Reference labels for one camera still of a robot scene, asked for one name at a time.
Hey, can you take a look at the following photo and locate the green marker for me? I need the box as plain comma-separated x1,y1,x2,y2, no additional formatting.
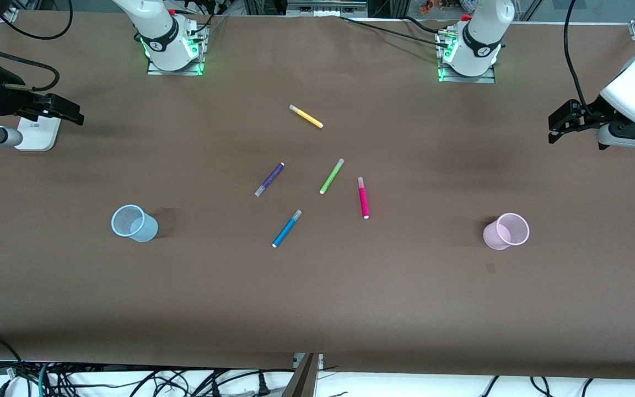
319,158,345,195

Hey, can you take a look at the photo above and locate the aluminium frame rail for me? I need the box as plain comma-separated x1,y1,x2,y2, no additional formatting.
287,0,368,17

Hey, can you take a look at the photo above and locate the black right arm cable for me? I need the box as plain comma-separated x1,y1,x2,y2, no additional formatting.
0,0,73,93

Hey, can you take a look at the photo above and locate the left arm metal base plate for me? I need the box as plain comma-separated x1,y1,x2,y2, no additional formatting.
437,28,496,84

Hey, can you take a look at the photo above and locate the white desk lamp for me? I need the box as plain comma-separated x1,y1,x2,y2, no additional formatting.
16,113,62,152

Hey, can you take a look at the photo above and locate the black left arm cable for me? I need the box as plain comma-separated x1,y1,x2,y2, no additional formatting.
563,0,597,119

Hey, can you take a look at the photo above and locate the brown support post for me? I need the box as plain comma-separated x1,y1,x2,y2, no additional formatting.
282,353,321,397

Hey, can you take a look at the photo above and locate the translucent pink plastic cup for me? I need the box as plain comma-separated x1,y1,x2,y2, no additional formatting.
483,212,531,251

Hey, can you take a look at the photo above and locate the brown table cover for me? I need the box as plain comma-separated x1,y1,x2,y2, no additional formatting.
0,11,635,381

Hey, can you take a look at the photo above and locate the purple marker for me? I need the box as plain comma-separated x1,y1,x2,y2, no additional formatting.
254,162,286,197

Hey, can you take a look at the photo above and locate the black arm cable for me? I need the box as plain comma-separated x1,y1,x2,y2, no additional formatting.
0,0,73,93
563,0,597,119

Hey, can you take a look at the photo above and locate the pink marker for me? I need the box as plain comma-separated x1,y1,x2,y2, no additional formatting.
357,176,370,220

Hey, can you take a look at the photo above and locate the translucent blue plastic cup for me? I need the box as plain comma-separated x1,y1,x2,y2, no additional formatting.
111,205,159,243

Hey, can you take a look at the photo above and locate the yellow marker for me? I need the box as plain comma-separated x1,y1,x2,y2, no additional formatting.
289,104,324,129

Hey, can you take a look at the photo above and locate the black cable on table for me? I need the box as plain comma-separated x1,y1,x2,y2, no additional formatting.
338,15,451,45

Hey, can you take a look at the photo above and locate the blue marker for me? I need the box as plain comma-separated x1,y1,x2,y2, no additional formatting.
272,209,303,248

